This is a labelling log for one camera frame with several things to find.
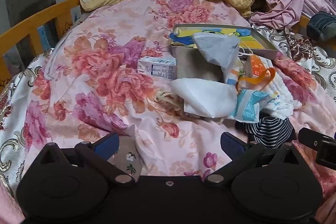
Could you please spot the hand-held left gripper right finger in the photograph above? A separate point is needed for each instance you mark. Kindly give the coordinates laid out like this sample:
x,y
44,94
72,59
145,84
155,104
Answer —
x,y
231,146

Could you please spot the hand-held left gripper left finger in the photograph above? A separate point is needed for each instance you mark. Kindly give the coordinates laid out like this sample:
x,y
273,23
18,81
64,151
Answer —
x,y
109,146

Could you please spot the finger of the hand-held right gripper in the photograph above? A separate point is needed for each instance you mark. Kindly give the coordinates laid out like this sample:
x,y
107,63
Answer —
x,y
312,137

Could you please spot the navy striped sock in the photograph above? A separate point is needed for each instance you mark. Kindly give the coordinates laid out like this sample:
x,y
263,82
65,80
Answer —
x,y
267,130

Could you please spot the blue trimmed white cloth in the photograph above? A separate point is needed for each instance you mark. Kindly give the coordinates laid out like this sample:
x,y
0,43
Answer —
x,y
246,108

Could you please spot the white ruffled muslin cloth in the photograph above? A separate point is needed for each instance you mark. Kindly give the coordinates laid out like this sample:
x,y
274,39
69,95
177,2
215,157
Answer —
x,y
281,100

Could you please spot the white face mask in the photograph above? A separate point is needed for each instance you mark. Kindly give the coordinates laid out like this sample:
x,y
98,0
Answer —
x,y
207,98

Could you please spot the pastel striped sock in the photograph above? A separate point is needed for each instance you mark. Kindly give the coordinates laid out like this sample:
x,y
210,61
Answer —
x,y
231,77

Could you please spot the grey face mask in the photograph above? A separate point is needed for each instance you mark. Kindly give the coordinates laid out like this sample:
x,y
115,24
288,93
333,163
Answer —
x,y
215,48

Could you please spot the grey box with cartoon print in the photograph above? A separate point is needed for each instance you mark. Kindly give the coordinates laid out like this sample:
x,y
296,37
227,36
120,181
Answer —
x,y
260,49

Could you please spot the brown floral cloth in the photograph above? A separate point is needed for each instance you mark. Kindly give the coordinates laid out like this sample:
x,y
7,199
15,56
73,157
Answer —
x,y
126,158

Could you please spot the orange and white box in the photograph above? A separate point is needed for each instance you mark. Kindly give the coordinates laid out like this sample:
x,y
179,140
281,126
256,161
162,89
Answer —
x,y
256,66

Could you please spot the small white carton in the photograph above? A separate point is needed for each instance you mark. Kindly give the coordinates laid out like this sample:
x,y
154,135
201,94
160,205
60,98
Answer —
x,y
157,66

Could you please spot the white gold patterned bedspread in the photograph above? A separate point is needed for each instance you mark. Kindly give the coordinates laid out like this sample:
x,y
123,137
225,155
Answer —
x,y
13,145

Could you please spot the blue jeans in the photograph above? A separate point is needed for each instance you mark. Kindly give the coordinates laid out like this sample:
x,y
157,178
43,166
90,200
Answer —
x,y
323,26

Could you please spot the pink garment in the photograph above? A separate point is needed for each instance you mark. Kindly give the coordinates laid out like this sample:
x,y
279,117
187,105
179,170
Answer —
x,y
288,6

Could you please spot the wooden bed rail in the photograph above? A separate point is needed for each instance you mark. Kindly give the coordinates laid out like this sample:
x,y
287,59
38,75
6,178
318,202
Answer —
x,y
34,19
300,24

